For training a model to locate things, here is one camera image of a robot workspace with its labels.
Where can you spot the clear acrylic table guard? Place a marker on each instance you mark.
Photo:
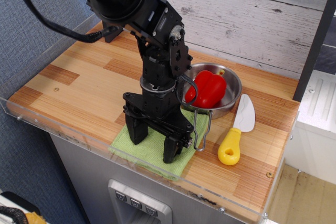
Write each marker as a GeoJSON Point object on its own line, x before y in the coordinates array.
{"type": "Point", "coordinates": [74, 93]}

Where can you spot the grey cabinet with dispenser panel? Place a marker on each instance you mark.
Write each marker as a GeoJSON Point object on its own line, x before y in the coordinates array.
{"type": "Point", "coordinates": [111, 192]}

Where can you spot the steel pan with wire handle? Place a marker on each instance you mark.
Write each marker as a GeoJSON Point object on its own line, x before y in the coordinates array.
{"type": "Point", "coordinates": [233, 91]}

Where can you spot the green table cloth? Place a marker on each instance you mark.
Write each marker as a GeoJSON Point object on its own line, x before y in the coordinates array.
{"type": "Point", "coordinates": [149, 154]}

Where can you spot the red toy bell pepper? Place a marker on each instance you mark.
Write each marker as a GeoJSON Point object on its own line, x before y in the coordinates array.
{"type": "Point", "coordinates": [211, 89]}

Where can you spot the black and yellow object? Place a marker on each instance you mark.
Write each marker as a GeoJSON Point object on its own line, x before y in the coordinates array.
{"type": "Point", "coordinates": [15, 209]}

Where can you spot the toy knife yellow handle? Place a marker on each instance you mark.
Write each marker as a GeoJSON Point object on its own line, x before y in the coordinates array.
{"type": "Point", "coordinates": [229, 150]}

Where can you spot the dark upright post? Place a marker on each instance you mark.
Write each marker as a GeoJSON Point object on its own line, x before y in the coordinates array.
{"type": "Point", "coordinates": [314, 51]}
{"type": "Point", "coordinates": [111, 32]}

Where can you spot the white ribbed appliance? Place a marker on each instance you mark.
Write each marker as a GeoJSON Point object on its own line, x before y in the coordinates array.
{"type": "Point", "coordinates": [311, 146]}

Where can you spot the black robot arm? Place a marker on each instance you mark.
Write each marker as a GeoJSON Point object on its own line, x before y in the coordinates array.
{"type": "Point", "coordinates": [159, 32]}

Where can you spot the dark right upright post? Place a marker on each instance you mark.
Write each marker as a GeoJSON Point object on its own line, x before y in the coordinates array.
{"type": "Point", "coordinates": [314, 51]}

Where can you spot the dark left upright post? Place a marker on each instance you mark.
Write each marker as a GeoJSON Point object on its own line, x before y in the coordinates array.
{"type": "Point", "coordinates": [111, 32]}

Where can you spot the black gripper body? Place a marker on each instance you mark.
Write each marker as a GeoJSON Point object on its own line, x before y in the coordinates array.
{"type": "Point", "coordinates": [161, 112]}

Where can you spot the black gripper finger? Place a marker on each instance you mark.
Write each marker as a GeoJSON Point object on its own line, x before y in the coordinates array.
{"type": "Point", "coordinates": [137, 128]}
{"type": "Point", "coordinates": [173, 146]}

